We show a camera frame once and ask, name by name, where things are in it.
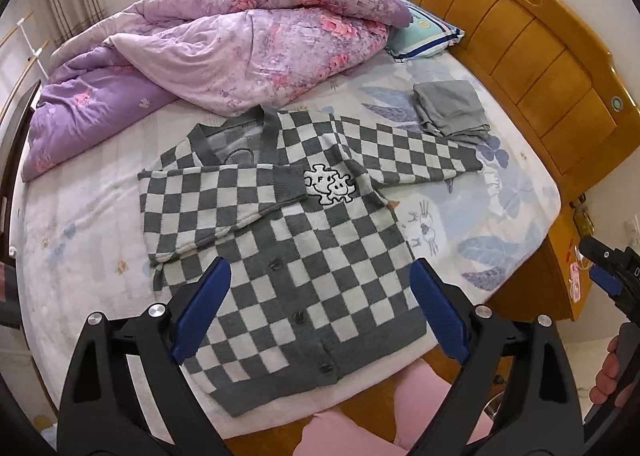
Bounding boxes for wooden nightstand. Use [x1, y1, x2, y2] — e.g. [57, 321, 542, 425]
[487, 206, 596, 322]

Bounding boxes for person's right hand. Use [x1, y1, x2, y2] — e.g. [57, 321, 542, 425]
[589, 335, 638, 408]

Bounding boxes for grey white checkered cardigan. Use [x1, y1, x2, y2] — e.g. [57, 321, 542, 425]
[137, 103, 486, 419]

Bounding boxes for pink packet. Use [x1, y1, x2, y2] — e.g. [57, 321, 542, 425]
[567, 266, 584, 305]

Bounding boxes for dark wooden furniture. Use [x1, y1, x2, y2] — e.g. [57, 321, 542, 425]
[0, 80, 43, 257]

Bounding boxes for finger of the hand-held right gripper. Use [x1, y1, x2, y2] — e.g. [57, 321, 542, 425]
[589, 266, 626, 298]
[579, 235, 626, 264]

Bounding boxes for folded grey clothes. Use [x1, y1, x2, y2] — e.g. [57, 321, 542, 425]
[412, 80, 493, 144]

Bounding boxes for light blue pillow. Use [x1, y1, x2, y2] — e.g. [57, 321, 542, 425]
[385, 1, 466, 62]

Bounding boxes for wooden rack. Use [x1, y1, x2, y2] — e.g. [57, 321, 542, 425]
[0, 11, 56, 127]

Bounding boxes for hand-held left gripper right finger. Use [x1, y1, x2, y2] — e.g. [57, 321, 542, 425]
[409, 257, 586, 456]

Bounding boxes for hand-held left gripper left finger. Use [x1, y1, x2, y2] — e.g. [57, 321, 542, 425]
[56, 256, 233, 456]

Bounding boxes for purple floral quilt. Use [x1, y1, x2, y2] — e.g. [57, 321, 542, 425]
[22, 0, 413, 183]

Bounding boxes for person's pink trousers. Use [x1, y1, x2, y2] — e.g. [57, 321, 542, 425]
[292, 360, 496, 456]

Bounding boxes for printed white bed sheet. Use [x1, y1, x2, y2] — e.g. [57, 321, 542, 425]
[10, 48, 561, 439]

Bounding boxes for wooden headboard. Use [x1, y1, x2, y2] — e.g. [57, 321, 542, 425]
[357, 0, 640, 207]

